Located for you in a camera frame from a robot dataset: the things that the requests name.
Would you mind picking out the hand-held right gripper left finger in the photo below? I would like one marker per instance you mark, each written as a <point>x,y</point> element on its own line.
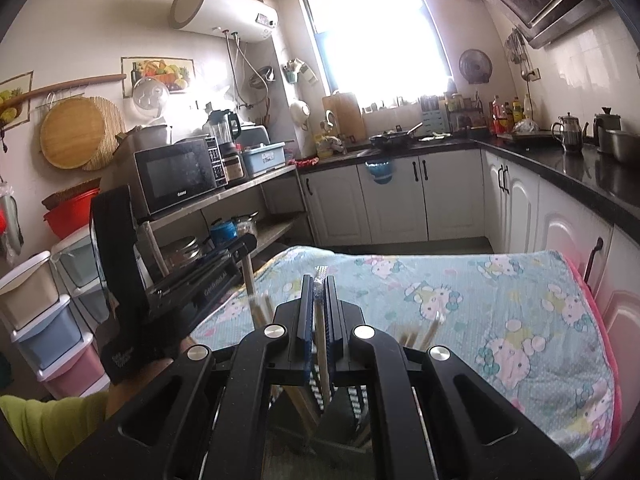
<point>310,312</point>

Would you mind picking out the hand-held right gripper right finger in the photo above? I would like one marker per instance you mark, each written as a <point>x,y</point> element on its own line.
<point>329,312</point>

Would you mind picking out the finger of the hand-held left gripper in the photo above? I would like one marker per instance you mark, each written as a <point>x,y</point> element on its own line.
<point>210,292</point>
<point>210,262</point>

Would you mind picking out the wooden chopstick pair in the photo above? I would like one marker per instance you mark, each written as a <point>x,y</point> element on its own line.
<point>409,337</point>
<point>302,410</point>
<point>262,312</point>
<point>249,282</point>
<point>431,332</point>
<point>322,360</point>

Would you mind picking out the black plastic utensil basket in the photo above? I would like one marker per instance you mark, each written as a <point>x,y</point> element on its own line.
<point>357,410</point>

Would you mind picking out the person's left forearm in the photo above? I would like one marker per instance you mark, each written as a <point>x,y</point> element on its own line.
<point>50,425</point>

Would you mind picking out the row of hanging steel utensils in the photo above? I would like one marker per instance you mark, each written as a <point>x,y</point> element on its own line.
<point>517,55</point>

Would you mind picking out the large steel pot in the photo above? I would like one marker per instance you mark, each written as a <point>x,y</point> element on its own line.
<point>182,252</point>

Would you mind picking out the white plastic drawer tower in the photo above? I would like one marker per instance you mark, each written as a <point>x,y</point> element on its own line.
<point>80,260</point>

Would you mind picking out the small steel pot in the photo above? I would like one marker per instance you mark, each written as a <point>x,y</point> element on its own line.
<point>246,225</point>

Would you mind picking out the red plastic basin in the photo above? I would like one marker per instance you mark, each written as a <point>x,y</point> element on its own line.
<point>70,217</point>

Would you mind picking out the woven basket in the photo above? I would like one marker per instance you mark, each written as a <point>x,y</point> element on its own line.
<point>65,192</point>

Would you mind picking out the black microwave oven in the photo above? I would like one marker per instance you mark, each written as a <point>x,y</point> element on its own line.
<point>175,175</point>

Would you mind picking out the pastel plastic drawer tower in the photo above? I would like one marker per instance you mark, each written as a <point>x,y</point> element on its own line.
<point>50,330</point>

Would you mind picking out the metal kitchen shelf rack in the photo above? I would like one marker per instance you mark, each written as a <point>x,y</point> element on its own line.
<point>270,176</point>

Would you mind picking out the hanging plastic bags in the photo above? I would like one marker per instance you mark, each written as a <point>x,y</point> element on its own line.
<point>10,220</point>

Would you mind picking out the blue dish tray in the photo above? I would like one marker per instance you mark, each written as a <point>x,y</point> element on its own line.
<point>264,157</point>

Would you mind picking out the white kitchen cabinets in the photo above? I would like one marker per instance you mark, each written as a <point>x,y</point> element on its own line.
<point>390,210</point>

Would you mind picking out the cartoon cat printed blanket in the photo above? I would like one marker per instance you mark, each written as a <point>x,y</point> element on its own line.
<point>450,285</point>

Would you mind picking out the blender with black lid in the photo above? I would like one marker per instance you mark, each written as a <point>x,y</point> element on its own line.
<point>222,130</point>

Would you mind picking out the round wooden board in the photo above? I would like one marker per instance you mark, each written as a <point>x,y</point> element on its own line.
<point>70,135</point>

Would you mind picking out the round bamboo mat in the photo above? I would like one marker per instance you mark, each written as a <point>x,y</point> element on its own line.
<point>116,125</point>

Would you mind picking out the blue hanging bin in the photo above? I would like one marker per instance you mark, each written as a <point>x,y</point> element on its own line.
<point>379,172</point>

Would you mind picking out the white round container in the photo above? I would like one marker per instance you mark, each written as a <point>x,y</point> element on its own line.
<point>299,112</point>

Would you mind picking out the long wooden rolling pin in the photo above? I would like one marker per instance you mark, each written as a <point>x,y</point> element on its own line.
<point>75,83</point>

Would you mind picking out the black frying pan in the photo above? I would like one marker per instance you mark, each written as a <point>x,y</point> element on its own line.
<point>390,139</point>

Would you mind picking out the steel colander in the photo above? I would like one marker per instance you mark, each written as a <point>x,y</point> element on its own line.
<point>262,77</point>

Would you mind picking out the framed fruit picture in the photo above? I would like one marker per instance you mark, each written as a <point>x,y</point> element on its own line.
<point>12,100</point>
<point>160,71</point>

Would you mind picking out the rectangular wooden cutting board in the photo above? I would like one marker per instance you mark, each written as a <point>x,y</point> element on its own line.
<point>345,115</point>

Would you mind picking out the knife block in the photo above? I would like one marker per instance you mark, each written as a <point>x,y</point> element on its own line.
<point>431,115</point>

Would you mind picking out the spice rack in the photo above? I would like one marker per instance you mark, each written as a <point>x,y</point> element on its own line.
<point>465,115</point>

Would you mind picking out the white electric water heater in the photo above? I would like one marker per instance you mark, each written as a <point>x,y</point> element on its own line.
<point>220,7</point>

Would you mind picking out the tray with plastic bag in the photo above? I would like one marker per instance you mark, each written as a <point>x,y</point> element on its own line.
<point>525,130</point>

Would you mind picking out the row of condiment bottles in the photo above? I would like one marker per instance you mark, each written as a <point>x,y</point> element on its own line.
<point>510,115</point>

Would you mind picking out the pink blanket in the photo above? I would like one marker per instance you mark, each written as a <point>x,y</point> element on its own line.
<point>602,330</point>

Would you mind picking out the kitchen window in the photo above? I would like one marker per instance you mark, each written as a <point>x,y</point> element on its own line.
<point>375,35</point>

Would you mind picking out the black kitchen countertop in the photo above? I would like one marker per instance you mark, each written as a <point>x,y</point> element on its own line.
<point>575,165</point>

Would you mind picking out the steel teapot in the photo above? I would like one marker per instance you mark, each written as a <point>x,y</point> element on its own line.
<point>570,132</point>

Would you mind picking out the steel jug with lid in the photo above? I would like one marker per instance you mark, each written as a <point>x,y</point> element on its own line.
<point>607,127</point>

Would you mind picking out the steel rectangular container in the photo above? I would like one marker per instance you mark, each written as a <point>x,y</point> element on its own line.
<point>625,145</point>

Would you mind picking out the wall utensil holder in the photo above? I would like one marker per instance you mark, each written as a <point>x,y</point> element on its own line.
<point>297,72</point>

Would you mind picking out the round grey wall fan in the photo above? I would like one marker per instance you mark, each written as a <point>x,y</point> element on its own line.
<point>475,66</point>

